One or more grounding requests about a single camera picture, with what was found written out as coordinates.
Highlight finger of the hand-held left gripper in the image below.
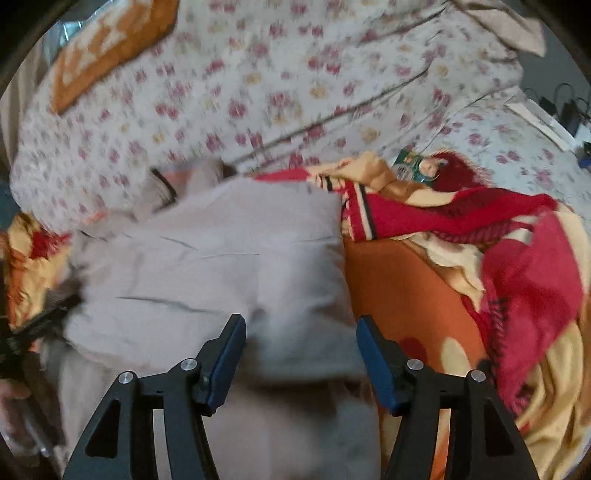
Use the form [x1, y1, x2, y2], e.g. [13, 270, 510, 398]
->
[16, 293, 84, 344]

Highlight floral quilt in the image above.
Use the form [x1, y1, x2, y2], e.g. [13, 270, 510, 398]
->
[9, 0, 591, 237]

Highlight green printed packet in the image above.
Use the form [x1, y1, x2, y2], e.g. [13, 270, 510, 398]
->
[392, 148, 439, 184]

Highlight beige curtain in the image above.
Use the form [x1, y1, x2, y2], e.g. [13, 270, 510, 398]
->
[462, 0, 549, 57]

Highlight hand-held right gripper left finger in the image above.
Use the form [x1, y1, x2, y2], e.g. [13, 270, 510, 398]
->
[61, 314, 247, 480]

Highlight person's left hand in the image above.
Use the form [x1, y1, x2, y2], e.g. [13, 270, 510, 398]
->
[0, 381, 34, 414]

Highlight orange checkered cushion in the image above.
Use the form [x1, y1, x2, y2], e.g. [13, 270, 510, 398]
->
[50, 0, 181, 114]

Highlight beige coat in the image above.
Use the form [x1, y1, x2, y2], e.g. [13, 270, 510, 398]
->
[44, 159, 384, 480]

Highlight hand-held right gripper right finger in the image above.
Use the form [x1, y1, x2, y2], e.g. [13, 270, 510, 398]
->
[355, 315, 541, 480]

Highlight red and yellow blanket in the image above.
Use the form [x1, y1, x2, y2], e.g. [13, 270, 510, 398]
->
[0, 151, 591, 480]

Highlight black chargers with cables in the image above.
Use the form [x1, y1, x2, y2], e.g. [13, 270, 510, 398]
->
[536, 83, 591, 136]

